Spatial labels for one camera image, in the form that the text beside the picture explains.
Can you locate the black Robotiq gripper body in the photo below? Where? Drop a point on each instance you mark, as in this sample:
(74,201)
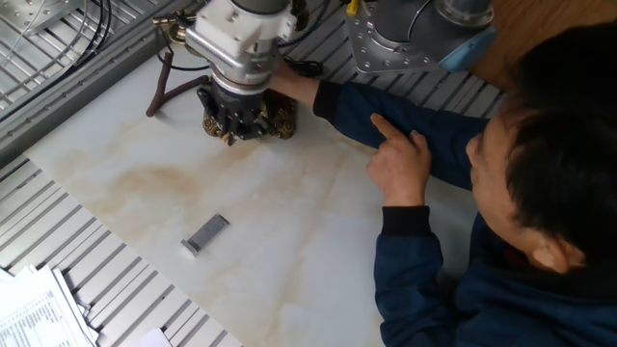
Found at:
(236,103)

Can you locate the right forearm navy sleeve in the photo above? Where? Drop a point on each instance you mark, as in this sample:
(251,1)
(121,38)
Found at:
(400,125)

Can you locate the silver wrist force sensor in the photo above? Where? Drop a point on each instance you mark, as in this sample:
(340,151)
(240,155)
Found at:
(246,72)

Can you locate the silver perforated mounting plate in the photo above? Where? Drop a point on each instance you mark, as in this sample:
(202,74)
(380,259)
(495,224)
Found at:
(371,48)
(29,12)

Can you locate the white paper sheet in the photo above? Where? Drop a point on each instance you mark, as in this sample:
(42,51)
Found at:
(147,338)

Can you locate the person's right hand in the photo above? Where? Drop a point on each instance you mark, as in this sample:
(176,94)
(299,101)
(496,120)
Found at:
(289,82)

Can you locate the grey stick holder block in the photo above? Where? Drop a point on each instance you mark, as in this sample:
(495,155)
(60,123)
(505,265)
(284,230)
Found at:
(207,233)

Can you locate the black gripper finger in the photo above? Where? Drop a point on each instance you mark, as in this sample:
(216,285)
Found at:
(253,127)
(217,120)

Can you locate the left forearm navy sleeve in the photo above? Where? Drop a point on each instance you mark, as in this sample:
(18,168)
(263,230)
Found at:
(414,279)

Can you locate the person's head black hair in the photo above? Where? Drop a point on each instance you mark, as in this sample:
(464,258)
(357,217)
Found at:
(554,168)

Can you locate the navy jacket torso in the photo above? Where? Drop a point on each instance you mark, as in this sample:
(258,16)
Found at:
(530,318)

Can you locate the white marble slab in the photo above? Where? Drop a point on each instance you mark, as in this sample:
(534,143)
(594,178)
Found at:
(289,217)

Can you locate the person's left hand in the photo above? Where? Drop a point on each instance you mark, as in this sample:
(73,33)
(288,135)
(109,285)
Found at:
(400,164)

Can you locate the white perforated wrist mount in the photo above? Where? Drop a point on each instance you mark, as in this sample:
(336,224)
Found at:
(236,34)

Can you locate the grey aluminium rail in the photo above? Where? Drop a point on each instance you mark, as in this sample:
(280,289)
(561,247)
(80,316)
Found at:
(72,96)

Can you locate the printed white paper stack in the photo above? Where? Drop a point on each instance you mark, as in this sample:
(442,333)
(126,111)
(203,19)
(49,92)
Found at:
(38,313)

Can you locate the yellow plastic clip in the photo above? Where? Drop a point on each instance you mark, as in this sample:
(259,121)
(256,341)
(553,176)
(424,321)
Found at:
(353,7)

